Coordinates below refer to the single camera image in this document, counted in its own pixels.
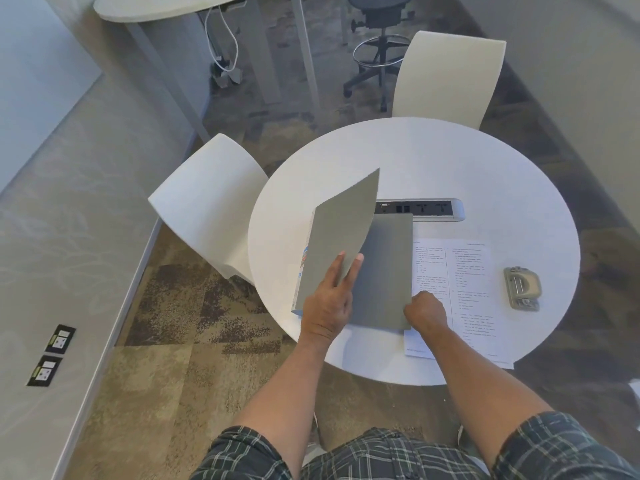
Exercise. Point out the person's left hand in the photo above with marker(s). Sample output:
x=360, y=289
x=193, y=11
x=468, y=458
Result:
x=325, y=307

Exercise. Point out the person's right hand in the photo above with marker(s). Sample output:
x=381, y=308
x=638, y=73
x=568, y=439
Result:
x=427, y=312

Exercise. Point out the person's right fingers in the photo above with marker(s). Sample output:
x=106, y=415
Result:
x=413, y=305

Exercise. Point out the person's left thumb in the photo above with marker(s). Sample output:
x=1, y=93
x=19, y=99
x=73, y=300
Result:
x=356, y=268

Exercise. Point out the grey paper folder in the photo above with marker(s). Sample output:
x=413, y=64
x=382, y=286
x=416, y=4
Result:
x=385, y=274

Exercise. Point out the person's left forearm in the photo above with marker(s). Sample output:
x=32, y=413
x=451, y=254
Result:
x=282, y=389

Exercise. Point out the person's right forearm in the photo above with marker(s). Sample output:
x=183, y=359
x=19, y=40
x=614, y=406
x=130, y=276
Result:
x=480, y=374

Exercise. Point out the printed white paper sheet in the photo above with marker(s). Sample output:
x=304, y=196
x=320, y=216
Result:
x=470, y=294
x=502, y=363

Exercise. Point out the silver table power outlet strip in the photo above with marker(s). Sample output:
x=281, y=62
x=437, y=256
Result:
x=425, y=208

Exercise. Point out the grey metal hole punch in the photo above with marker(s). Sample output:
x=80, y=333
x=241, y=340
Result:
x=521, y=288

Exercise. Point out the white curved chair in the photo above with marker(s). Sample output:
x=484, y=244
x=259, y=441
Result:
x=450, y=79
x=210, y=204

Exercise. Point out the white power adapter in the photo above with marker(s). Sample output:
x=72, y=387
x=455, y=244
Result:
x=226, y=76

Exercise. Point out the black office stool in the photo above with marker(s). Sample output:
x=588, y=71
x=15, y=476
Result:
x=382, y=14

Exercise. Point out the white desk with grey legs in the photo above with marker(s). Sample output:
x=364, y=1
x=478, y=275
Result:
x=150, y=7

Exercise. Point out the black framed wall outlet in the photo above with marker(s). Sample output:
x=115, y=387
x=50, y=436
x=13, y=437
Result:
x=45, y=371
x=60, y=338

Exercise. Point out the white wall board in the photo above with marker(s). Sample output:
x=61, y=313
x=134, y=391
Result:
x=35, y=79

